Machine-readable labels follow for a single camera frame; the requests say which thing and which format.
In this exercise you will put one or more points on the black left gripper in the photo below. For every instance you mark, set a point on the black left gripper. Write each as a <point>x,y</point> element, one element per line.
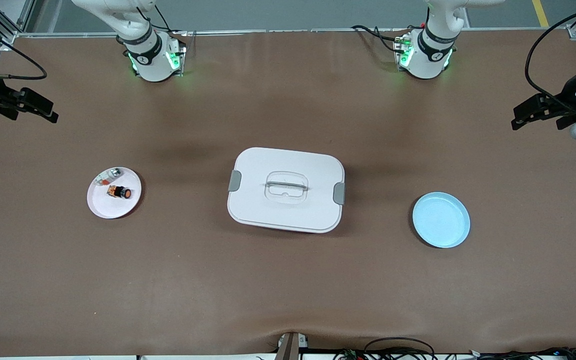
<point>566,95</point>

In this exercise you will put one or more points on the pink round plate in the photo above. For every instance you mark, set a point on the pink round plate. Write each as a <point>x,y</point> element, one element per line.
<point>113,207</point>

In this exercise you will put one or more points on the table edge clamp bracket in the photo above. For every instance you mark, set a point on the table edge clamp bracket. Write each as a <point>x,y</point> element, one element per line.
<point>288,347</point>

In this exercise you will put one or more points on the light blue round plate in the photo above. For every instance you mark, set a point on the light blue round plate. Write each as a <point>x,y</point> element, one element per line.
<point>440,220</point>

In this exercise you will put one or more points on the aluminium table edge rail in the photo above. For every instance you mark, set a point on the aluminium table edge rail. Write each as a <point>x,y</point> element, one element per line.
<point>288,31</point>

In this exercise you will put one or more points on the brown table mat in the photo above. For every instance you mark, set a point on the brown table mat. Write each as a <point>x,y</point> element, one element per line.
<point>288,280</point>

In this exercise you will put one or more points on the white lidded storage box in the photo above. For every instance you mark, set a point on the white lidded storage box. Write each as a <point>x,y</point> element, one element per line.
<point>288,215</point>

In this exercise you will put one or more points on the grey box latch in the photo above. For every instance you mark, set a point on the grey box latch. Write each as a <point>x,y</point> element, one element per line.
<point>339,193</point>
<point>234,181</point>

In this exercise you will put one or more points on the orange push button switch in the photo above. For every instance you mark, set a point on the orange push button switch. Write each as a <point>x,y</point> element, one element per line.
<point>119,192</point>

